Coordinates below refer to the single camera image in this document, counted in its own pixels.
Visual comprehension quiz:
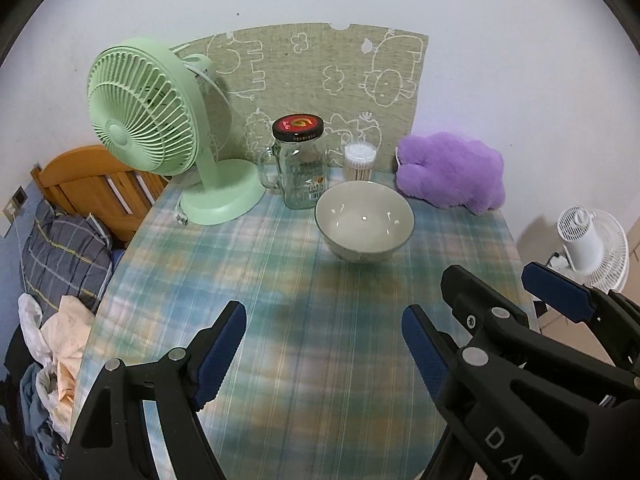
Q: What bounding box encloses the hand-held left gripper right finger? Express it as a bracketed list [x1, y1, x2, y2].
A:
[401, 304, 640, 480]

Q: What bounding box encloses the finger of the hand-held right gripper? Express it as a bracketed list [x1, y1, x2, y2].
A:
[521, 261, 640, 372]
[441, 264, 640, 403]

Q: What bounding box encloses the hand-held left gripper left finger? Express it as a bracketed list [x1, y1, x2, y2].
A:
[61, 300, 248, 480]

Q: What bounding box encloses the large white floral bowl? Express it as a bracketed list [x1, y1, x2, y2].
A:
[315, 180, 416, 264]

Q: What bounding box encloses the white fan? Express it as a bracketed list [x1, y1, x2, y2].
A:
[556, 205, 630, 295]

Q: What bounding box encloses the plaid tablecloth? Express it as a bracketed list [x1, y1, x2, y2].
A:
[70, 167, 541, 480]

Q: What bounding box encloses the purple plush cushion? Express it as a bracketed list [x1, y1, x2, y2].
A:
[395, 131, 505, 217]

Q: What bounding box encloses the cotton swab container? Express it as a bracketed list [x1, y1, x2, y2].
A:
[342, 142, 378, 183]

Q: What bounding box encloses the plaid pillow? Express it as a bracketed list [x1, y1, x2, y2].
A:
[20, 202, 113, 313]

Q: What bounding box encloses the blue grey clothing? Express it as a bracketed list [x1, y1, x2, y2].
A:
[19, 360, 71, 461]

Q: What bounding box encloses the glass jar with lid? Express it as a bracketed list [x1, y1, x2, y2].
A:
[257, 111, 328, 210]

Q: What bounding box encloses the wooden headboard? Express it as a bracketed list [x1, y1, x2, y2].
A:
[31, 145, 168, 248]

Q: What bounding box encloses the green desk fan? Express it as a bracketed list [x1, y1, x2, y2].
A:
[86, 36, 267, 226]

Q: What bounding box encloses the wall socket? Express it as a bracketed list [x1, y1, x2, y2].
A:
[2, 185, 28, 221]

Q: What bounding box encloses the green printed wall mat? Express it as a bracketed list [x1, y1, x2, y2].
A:
[172, 22, 430, 173]

